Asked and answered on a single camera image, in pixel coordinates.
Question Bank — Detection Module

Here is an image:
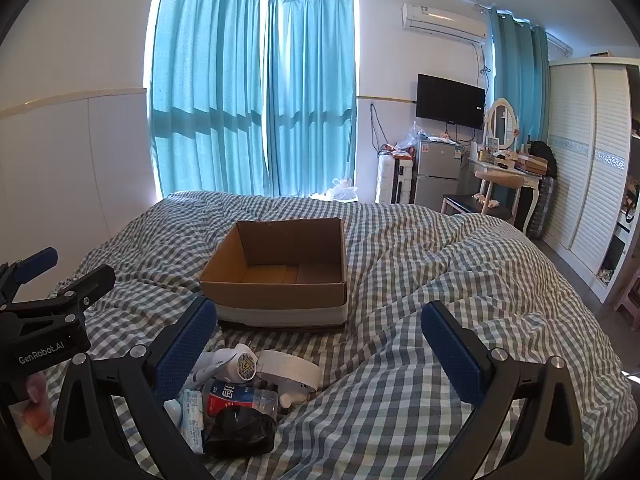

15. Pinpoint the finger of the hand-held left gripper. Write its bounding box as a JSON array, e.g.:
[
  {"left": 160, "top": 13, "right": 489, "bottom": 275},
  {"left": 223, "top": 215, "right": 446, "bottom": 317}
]
[
  {"left": 10, "top": 265, "right": 117, "bottom": 318},
  {"left": 0, "top": 247, "right": 59, "bottom": 307}
]

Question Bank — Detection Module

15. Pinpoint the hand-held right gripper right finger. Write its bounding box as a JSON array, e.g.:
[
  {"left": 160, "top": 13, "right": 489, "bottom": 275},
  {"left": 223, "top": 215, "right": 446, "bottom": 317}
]
[{"left": 421, "top": 301, "right": 586, "bottom": 480}]

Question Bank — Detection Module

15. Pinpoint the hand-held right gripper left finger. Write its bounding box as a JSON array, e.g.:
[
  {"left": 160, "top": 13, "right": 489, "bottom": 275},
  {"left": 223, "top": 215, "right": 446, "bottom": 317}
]
[{"left": 50, "top": 296, "right": 218, "bottom": 480}]

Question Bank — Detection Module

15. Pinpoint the white tube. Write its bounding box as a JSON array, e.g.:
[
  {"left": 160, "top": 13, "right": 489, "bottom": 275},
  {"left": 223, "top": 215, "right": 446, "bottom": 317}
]
[{"left": 190, "top": 351, "right": 235, "bottom": 386}]

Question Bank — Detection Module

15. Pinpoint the white bottle with patterned cap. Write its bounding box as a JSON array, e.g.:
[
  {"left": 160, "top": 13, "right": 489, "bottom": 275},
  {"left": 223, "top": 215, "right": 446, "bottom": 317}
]
[{"left": 220, "top": 344, "right": 259, "bottom": 386}]

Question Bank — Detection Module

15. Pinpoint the clear jar red blue label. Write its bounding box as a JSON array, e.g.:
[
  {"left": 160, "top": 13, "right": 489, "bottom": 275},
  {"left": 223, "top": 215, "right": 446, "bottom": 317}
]
[{"left": 202, "top": 380, "right": 279, "bottom": 418}]

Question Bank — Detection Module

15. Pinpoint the blue white packet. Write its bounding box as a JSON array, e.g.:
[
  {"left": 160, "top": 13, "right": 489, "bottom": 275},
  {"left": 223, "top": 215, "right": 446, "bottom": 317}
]
[{"left": 179, "top": 389, "right": 207, "bottom": 454}]

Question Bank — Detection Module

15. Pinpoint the cardboard box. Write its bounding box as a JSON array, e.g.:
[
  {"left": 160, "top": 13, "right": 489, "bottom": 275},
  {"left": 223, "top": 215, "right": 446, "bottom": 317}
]
[{"left": 199, "top": 217, "right": 349, "bottom": 330}]

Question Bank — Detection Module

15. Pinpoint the person's left hand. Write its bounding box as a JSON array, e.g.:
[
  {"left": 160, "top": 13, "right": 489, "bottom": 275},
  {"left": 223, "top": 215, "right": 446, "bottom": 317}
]
[{"left": 21, "top": 371, "right": 56, "bottom": 437}]

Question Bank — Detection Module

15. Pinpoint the grey checkered blanket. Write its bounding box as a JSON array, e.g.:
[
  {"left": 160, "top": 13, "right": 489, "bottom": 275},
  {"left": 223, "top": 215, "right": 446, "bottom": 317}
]
[{"left": 30, "top": 190, "right": 637, "bottom": 480}]

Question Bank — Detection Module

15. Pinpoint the white paper roll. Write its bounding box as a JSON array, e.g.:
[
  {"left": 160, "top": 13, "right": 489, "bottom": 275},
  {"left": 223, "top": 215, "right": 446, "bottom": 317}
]
[{"left": 255, "top": 350, "right": 322, "bottom": 394}]

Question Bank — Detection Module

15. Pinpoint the black plastic bag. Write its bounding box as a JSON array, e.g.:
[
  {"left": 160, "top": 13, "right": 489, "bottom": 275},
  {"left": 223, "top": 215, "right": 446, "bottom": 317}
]
[{"left": 202, "top": 406, "right": 278, "bottom": 457}]

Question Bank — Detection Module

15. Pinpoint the wooden chair with dark seat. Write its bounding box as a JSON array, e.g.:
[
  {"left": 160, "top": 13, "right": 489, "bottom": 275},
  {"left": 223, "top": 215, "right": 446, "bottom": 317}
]
[{"left": 441, "top": 170, "right": 526, "bottom": 227}]

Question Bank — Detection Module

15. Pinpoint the dark suitcase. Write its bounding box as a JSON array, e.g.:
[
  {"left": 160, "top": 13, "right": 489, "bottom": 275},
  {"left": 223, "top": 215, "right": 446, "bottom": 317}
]
[{"left": 525, "top": 176, "right": 557, "bottom": 240}]

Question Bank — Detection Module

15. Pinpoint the silver small fridge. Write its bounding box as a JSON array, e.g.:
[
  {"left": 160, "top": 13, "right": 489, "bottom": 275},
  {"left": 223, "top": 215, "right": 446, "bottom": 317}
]
[{"left": 417, "top": 141, "right": 464, "bottom": 207}]

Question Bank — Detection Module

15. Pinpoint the white suitcase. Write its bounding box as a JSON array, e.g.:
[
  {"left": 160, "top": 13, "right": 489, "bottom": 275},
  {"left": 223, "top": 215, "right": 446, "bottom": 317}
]
[{"left": 376, "top": 154, "right": 416, "bottom": 205}]

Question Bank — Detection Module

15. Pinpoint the pink stool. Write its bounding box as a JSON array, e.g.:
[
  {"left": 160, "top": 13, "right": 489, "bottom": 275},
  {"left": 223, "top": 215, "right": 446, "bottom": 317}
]
[{"left": 614, "top": 267, "right": 640, "bottom": 332}]

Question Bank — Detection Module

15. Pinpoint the white dressing table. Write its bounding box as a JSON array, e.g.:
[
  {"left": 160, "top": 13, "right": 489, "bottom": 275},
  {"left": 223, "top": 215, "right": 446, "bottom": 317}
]
[{"left": 467, "top": 156, "right": 544, "bottom": 234}]

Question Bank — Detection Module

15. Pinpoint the white plastic bag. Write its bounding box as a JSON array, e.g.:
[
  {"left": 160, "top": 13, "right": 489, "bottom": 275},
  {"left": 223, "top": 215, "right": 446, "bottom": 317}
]
[{"left": 320, "top": 176, "right": 360, "bottom": 203}]

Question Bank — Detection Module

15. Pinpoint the wooden box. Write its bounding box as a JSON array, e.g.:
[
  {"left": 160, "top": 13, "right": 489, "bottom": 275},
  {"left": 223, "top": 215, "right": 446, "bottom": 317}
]
[{"left": 515, "top": 155, "right": 549, "bottom": 174}]

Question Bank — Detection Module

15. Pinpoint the black backpack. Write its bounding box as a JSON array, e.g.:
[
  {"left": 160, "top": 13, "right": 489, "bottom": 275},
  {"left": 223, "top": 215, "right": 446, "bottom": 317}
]
[{"left": 527, "top": 141, "right": 558, "bottom": 179}]

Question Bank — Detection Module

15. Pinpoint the clear plastic bag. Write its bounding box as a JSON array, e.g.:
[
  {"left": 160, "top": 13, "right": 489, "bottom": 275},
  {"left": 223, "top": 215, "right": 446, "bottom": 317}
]
[{"left": 399, "top": 121, "right": 432, "bottom": 152}]

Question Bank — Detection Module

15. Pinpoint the wide teal curtain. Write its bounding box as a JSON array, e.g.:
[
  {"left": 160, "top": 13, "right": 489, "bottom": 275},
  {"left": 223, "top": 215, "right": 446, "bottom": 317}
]
[{"left": 149, "top": 0, "right": 269, "bottom": 199}]

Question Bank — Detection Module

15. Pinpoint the white louvred wardrobe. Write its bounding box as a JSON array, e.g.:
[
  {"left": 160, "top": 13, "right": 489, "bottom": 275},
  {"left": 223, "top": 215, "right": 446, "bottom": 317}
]
[{"left": 544, "top": 57, "right": 640, "bottom": 307}]

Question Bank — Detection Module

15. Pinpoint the oval white vanity mirror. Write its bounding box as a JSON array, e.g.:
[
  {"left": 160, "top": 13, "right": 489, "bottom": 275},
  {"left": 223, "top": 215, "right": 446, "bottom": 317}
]
[{"left": 483, "top": 99, "right": 516, "bottom": 154}]

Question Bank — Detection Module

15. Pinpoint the narrow teal curtain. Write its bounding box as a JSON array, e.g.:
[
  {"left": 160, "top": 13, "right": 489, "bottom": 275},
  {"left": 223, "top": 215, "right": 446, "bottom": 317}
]
[{"left": 265, "top": 0, "right": 359, "bottom": 199}]

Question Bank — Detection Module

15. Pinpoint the teal curtain beside wardrobe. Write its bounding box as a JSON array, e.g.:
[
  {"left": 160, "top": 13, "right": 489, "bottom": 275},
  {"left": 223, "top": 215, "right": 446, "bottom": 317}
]
[{"left": 487, "top": 7, "right": 551, "bottom": 151}]

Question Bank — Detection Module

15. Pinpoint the white air conditioner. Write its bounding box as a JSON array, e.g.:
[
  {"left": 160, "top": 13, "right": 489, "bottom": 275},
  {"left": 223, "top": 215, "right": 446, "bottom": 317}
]
[{"left": 401, "top": 2, "right": 489, "bottom": 39}]

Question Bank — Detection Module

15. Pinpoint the dark wall cable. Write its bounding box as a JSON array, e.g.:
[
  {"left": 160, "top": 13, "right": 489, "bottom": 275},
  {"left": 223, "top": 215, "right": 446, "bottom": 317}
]
[{"left": 369, "top": 102, "right": 390, "bottom": 155}]

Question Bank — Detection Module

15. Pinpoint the black wall television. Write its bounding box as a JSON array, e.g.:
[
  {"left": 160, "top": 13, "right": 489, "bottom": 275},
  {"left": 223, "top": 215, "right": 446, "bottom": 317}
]
[{"left": 416, "top": 73, "right": 486, "bottom": 130}]

